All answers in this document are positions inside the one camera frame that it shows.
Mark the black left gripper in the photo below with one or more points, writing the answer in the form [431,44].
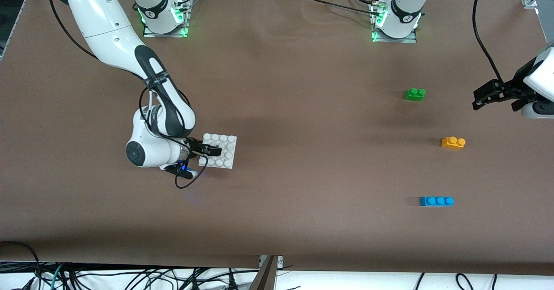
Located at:
[515,87]

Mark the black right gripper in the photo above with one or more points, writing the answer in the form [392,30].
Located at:
[195,147]

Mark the white studded base plate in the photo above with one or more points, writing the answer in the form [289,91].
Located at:
[227,156]

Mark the yellow two-stud block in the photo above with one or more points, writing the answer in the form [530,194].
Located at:
[452,144]

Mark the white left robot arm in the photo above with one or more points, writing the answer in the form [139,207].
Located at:
[407,4]

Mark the green two-stud block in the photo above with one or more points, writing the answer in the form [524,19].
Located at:
[414,95]

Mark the blue three-stud block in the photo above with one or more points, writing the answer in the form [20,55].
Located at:
[435,201]

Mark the brown table cover sheet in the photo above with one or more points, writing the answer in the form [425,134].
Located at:
[303,86]

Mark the aluminium table post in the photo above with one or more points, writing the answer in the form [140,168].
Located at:
[268,277]

